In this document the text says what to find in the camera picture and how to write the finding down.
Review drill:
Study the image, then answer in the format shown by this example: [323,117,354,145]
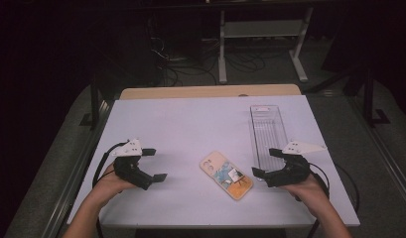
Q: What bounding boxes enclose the person's right hand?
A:
[277,173,332,216]

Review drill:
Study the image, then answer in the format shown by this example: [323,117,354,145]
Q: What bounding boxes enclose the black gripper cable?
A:
[305,161,361,238]
[91,141,131,190]

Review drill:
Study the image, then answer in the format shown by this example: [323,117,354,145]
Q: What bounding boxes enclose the tangle of black floor cables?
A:
[145,14,269,87]

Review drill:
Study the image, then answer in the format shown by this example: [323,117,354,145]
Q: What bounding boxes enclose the person's left hand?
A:
[90,163,137,212]

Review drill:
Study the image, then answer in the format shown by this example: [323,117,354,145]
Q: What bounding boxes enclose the white metal desk frame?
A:
[217,5,315,84]

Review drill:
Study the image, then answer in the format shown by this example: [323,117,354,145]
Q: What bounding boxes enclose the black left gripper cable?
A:
[91,141,131,190]

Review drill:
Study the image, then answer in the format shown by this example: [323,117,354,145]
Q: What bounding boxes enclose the clear plastic box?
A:
[248,104,290,181]

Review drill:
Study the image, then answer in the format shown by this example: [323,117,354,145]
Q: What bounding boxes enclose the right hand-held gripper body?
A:
[265,140,328,189]

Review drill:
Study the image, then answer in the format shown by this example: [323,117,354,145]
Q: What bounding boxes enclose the black metal stand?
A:
[361,64,392,129]
[78,78,108,131]

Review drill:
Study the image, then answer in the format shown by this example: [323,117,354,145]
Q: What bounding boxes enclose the metal floor rail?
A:
[41,98,116,238]
[351,97,406,213]

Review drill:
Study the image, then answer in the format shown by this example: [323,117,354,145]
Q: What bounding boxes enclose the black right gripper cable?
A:
[305,161,361,238]

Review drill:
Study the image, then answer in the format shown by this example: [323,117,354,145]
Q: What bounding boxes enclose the wooden table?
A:
[118,83,303,101]

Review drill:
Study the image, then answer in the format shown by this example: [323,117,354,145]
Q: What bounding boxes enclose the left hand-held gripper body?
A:
[110,138,155,191]

